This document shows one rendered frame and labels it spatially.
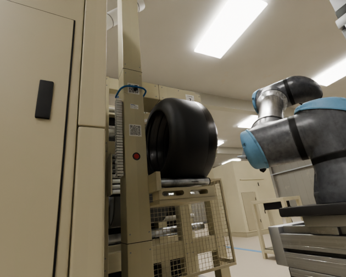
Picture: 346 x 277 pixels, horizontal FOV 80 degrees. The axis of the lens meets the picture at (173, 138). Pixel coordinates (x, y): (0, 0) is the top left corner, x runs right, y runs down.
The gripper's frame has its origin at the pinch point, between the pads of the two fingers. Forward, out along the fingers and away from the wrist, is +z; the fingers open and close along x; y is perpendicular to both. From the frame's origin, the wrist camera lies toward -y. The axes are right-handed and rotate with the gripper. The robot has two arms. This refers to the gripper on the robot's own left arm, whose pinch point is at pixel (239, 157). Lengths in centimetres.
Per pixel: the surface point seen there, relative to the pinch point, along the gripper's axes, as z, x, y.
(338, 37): -181, -380, 172
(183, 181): 30.2, 16.4, -9.1
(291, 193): -176, -1182, -389
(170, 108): 35.2, 11.4, 33.1
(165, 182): 37.5, 24.9, -7.4
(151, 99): 66, -29, 48
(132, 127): 57, 20, 24
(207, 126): 15.5, 5.2, 20.3
